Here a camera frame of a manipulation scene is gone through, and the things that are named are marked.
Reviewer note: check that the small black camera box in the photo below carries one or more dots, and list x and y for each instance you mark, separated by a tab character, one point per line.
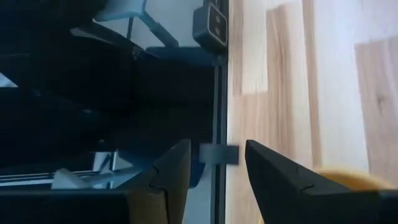
210	28

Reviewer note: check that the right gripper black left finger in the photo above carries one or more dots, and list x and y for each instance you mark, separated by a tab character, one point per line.
174	186

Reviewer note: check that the yellow cup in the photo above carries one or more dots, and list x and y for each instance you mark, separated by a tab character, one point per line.
354	179

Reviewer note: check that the black metal table frame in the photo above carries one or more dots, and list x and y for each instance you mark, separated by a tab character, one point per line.
221	109

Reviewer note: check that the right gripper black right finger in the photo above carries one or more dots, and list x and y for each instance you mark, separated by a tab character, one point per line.
295	199

